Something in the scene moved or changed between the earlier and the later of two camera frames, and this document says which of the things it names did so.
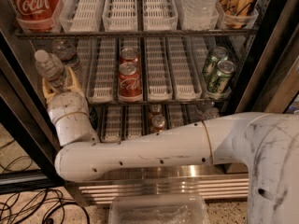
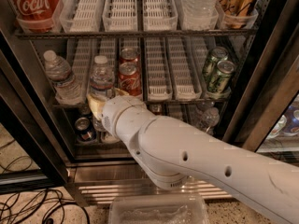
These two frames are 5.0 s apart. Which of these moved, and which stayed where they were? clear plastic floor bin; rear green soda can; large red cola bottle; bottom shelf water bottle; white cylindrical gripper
Moved: white cylindrical gripper
Stayed: bottom shelf water bottle; rear green soda can; large red cola bottle; clear plastic floor bin
